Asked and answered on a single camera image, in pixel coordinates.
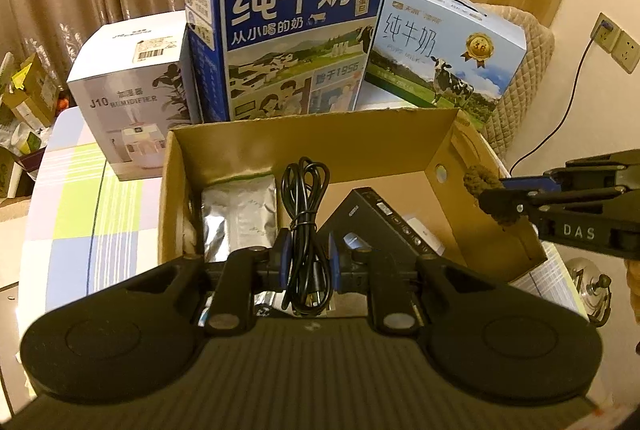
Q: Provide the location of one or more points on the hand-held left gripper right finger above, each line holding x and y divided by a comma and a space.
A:
334, 260

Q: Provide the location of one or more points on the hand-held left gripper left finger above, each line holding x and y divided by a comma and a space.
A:
284, 255

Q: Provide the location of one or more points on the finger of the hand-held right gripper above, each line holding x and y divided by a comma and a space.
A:
590, 170
505, 205

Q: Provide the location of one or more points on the silver foil packet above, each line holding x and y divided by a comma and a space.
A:
240, 215

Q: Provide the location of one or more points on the brown cardboard box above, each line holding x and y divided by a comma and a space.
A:
225, 150

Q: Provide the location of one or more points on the black device box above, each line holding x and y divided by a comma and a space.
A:
375, 220

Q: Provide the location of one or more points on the small metal ornament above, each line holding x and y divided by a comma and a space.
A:
592, 292

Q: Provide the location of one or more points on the printed paper sheet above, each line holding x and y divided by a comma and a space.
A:
545, 280

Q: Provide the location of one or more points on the small white box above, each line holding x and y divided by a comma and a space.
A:
425, 232

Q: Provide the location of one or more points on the beige quilted chair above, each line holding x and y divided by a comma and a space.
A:
525, 75

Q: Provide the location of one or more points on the light blue milk carton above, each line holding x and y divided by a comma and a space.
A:
440, 50

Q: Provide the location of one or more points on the white humidifier box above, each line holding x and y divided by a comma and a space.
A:
130, 100

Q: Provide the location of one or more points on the dark blue milk carton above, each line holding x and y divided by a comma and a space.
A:
280, 10

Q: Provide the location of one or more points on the white plastic bag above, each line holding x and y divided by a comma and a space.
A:
15, 140

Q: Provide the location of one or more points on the large brown cardboard carton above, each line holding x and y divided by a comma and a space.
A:
27, 90

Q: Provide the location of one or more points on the white wall socket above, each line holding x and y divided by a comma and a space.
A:
627, 53
606, 33

